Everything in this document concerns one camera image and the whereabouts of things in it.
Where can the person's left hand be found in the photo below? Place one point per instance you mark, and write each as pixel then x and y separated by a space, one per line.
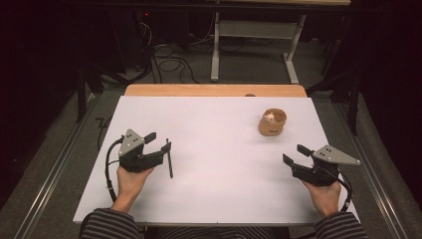
pixel 130 184

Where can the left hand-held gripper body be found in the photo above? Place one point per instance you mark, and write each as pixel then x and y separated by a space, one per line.
pixel 132 156

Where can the black striped pen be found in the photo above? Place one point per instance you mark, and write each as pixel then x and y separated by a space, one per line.
pixel 170 164

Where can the black stand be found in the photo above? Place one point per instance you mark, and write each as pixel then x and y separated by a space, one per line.
pixel 353 99
pixel 81 93

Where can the person's right hand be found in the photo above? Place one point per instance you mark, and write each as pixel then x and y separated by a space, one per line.
pixel 326 197

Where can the round wooden pen holder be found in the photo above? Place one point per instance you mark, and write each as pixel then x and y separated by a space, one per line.
pixel 272 127

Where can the small white figure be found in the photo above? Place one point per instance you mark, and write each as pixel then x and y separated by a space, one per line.
pixel 269 117

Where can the metal floor rail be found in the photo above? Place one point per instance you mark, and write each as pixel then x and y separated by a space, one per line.
pixel 375 179
pixel 49 182

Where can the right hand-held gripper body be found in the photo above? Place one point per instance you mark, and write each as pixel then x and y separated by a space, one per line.
pixel 320 174

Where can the white metal desk frame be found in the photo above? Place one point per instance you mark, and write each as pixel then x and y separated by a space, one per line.
pixel 255 30

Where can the white board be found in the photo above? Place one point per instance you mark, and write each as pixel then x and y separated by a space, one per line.
pixel 215 186

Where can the wooden table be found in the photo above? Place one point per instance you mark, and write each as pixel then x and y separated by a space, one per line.
pixel 212 90

